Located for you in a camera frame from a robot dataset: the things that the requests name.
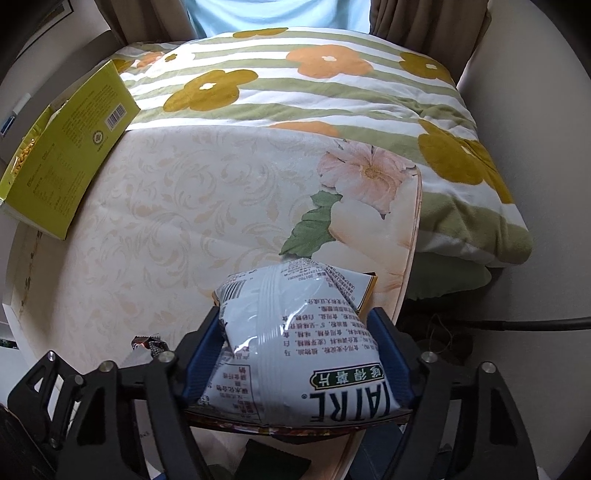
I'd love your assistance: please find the right brown curtain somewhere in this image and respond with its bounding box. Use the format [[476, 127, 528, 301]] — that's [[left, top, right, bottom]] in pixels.
[[370, 0, 492, 81]]

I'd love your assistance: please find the left brown curtain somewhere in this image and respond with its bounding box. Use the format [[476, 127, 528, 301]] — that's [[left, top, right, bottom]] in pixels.
[[94, 0, 197, 44]]

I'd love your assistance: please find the yellow snack bag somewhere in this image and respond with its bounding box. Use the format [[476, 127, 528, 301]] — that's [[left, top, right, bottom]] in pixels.
[[327, 266, 378, 314]]

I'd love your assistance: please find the small blue candy bar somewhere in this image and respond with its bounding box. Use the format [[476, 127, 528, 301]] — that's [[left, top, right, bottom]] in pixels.
[[131, 335, 169, 358]]

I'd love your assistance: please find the white lint roller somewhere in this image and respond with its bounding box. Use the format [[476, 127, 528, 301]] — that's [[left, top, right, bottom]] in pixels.
[[0, 93, 31, 137]]

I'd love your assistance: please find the grey headboard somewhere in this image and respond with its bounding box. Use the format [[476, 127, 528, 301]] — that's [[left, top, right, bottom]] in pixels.
[[1, 30, 121, 170]]

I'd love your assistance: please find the floral striped quilt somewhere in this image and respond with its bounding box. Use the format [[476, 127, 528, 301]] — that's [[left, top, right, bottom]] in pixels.
[[112, 27, 533, 298]]

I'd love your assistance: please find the brown curtain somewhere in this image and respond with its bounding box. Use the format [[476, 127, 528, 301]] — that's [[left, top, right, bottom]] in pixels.
[[94, 0, 197, 44], [370, 0, 492, 81]]

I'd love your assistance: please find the cream floral mattress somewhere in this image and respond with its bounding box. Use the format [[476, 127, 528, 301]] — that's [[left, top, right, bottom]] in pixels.
[[4, 124, 424, 480]]

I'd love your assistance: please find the dark green snack pack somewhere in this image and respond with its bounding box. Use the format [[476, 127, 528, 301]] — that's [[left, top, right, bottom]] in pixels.
[[233, 440, 311, 480]]

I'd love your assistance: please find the framed landscape picture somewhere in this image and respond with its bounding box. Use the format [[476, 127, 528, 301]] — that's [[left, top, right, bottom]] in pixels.
[[29, 0, 74, 42]]

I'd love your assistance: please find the white green chips bag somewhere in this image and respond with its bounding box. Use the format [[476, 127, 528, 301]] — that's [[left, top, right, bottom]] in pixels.
[[195, 259, 402, 429]]

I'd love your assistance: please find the yellow-green cardboard box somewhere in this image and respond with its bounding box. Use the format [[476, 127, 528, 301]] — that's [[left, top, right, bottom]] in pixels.
[[1, 60, 139, 240]]

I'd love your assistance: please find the light blue hanging cloth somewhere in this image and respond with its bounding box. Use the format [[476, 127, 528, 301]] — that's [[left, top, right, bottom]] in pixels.
[[183, 0, 370, 38]]

